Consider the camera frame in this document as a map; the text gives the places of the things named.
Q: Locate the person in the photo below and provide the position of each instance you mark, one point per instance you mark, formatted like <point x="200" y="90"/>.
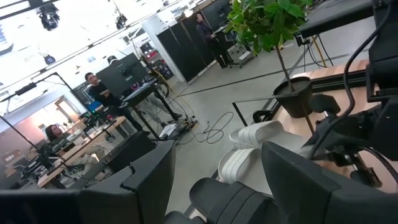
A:
<point x="104" y="95"/>
<point x="56" y="135"/>
<point x="211" y="40"/>

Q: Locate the black monitor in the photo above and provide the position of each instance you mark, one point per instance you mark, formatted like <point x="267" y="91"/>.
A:
<point x="122" y="74"/>

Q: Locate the green potted plant black pot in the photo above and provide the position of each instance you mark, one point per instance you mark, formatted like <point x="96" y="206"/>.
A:
<point x="270" y="21"/>

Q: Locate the black ceiling spotlight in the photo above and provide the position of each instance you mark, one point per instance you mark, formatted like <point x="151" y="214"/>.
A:
<point x="121" y="21"/>
<point x="49" y="59"/>
<point x="49" y="17"/>

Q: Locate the wooden shelf black metal frame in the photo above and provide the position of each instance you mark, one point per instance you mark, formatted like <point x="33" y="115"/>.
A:
<point x="239" y="114"/>

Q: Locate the grey slide sandal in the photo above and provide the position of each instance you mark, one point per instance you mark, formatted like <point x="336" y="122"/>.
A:
<point x="237" y="165"/>
<point x="258" y="132"/>

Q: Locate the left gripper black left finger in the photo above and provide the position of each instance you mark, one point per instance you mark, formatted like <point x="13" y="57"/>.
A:
<point x="146" y="196"/>

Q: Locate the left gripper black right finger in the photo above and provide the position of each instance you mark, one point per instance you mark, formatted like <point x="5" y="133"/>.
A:
<point x="295" y="193"/>

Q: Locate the grey desk top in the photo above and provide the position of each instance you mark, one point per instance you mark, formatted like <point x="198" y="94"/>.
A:
<point x="335" y="15"/>

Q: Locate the black standing desk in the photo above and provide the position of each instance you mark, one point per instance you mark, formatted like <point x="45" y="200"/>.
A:
<point x="143" y="93"/>

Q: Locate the black partition wall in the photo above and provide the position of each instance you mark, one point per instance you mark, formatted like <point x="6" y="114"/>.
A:
<point x="186" y="46"/>

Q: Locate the plain black box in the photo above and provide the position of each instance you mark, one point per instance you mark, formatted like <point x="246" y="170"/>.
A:
<point x="130" y="152"/>

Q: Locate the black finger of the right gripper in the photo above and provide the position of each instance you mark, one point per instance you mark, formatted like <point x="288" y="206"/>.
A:
<point x="363" y="177"/>
<point x="320" y="135"/>

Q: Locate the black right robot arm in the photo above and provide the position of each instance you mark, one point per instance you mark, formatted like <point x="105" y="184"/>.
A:
<point x="384" y="46"/>

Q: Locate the black slide sandal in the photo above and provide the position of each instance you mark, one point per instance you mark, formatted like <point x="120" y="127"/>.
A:
<point x="183" y="217"/>
<point x="230" y="199"/>

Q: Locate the long wooden workbench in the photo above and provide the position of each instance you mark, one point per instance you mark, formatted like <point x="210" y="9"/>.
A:
<point x="77" y="149"/>

